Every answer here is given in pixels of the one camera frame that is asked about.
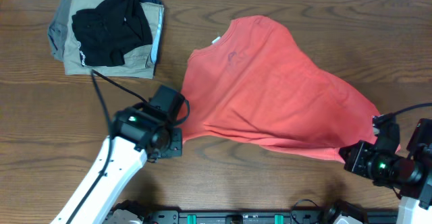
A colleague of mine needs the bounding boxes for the red orange t-shirt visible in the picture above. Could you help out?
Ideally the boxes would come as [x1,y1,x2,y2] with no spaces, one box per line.
[181,16,379,161]

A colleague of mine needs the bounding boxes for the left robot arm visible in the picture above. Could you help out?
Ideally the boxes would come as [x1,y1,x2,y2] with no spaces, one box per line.
[52,103,182,223]

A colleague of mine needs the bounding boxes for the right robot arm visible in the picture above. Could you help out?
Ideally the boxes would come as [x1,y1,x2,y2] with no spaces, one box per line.
[339,115,431,223]

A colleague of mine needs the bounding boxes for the khaki folded garment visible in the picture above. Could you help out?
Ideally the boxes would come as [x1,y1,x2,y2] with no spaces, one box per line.
[63,0,165,79]

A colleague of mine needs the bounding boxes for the black folded garment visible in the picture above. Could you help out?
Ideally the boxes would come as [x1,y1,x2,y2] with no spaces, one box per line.
[72,0,153,67]

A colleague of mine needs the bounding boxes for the grey folded garment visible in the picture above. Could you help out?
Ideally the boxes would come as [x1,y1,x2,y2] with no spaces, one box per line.
[47,0,72,61]

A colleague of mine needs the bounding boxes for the black mounting rail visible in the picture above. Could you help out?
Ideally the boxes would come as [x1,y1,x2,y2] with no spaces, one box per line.
[104,209,399,224]

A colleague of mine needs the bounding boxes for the black looped base cable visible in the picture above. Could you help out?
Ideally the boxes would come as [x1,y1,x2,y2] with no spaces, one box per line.
[290,198,321,224]

